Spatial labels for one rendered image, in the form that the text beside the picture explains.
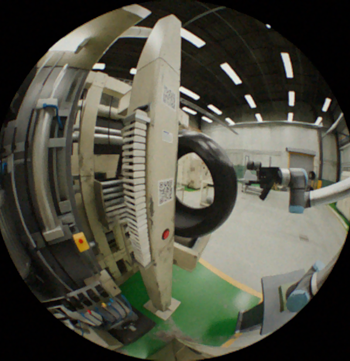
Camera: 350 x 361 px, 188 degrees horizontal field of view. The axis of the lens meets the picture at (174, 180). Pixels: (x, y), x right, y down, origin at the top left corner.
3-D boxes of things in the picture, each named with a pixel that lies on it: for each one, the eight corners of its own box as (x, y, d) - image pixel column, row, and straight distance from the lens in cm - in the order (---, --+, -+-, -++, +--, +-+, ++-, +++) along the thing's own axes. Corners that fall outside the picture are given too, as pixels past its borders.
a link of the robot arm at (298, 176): (309, 187, 65) (308, 166, 66) (290, 187, 58) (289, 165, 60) (301, 188, 73) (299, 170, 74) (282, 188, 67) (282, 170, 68)
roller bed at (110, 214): (108, 230, 72) (99, 183, 61) (100, 221, 85) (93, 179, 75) (133, 220, 80) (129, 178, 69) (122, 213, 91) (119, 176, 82)
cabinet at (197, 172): (196, 190, 510) (197, 164, 493) (187, 187, 549) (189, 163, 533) (207, 187, 580) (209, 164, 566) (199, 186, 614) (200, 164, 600)
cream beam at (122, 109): (139, 101, 63) (142, 80, 72) (116, 115, 83) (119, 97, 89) (189, 129, 108) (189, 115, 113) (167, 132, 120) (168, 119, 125)
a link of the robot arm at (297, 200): (305, 213, 72) (307, 188, 71) (301, 215, 61) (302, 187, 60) (292, 211, 74) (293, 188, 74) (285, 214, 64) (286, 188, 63)
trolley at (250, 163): (265, 197, 568) (271, 156, 557) (240, 191, 590) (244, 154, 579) (266, 195, 634) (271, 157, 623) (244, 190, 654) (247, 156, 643)
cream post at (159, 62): (163, 312, 133) (172, 13, 122) (153, 305, 135) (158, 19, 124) (171, 304, 135) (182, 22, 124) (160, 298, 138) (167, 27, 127)
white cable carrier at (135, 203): (145, 269, 43) (136, 108, 26) (135, 262, 45) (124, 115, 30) (153, 262, 44) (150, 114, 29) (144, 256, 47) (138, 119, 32)
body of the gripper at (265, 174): (254, 166, 61) (275, 166, 65) (254, 183, 62) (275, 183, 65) (257, 166, 54) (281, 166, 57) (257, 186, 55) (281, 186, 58)
